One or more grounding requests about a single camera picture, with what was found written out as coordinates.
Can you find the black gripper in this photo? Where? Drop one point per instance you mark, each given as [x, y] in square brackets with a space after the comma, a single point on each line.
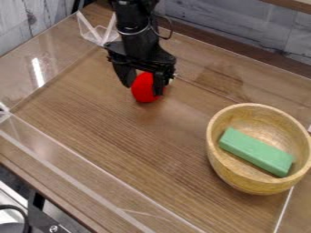
[153, 59]

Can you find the red toy fruit green stem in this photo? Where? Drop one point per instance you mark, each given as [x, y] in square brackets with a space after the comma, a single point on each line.
[142, 88]

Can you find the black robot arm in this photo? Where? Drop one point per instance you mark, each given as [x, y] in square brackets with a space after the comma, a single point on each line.
[137, 24]

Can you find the wooden bowl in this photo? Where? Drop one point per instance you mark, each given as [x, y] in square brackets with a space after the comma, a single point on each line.
[278, 129]

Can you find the green rectangular block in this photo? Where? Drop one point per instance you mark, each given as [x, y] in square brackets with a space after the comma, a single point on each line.
[265, 156]

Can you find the clear acrylic corner bracket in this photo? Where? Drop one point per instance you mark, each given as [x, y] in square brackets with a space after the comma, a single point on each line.
[96, 34]

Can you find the clear acrylic tray wall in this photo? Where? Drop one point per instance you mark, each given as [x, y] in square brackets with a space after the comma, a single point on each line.
[104, 203]

